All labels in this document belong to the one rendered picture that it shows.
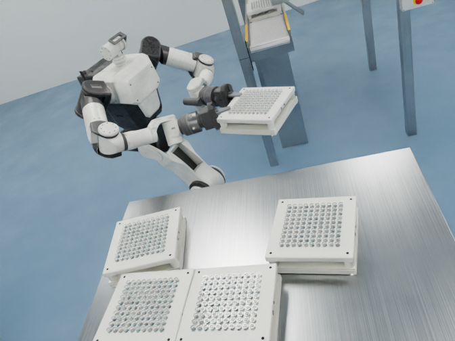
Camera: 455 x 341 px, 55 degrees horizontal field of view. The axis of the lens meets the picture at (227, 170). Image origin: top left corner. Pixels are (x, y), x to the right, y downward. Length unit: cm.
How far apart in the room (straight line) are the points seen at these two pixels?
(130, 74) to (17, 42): 479
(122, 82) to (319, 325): 129
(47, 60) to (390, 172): 568
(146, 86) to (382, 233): 122
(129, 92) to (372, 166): 106
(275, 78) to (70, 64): 407
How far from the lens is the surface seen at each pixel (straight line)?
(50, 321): 296
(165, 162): 217
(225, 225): 151
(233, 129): 173
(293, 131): 330
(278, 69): 306
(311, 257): 123
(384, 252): 131
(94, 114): 182
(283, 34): 291
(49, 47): 662
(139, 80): 202
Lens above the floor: 187
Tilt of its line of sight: 34 degrees down
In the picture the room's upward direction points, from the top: 20 degrees counter-clockwise
